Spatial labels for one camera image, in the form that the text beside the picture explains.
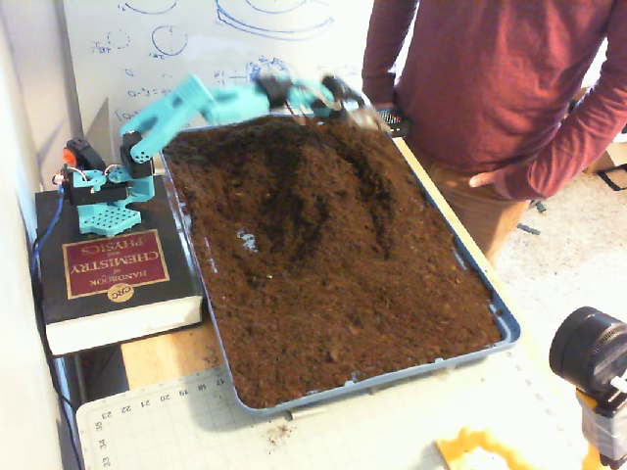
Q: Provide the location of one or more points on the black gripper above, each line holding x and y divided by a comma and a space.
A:
352, 105

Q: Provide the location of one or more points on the silver foil scoop plate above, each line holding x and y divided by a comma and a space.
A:
367, 117

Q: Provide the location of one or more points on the brown soil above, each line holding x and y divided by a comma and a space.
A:
333, 303

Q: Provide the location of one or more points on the left forearm maroon sleeve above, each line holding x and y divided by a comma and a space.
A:
578, 152

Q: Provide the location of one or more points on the right forearm maroon sleeve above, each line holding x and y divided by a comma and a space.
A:
382, 68

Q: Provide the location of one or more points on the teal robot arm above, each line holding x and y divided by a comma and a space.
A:
166, 112

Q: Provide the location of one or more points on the person left hand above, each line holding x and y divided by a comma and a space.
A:
490, 180

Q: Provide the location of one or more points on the person in maroon sweater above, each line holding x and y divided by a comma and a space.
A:
490, 73

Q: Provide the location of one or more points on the whiteboard with blue drawings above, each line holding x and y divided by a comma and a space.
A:
196, 49

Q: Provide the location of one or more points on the grey backpack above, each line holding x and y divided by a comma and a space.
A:
534, 215

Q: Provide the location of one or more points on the black controller block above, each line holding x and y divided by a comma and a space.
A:
85, 154

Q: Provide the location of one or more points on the black chemistry physics handbook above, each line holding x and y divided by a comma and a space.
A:
117, 264

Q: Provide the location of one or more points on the blue plastic tray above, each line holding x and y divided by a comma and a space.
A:
512, 333

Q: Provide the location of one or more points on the pale green cutting mat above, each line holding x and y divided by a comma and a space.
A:
220, 431

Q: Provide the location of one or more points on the yellow plastic piece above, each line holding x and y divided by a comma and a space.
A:
455, 448

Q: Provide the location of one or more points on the black lens camera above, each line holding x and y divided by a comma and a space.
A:
583, 343

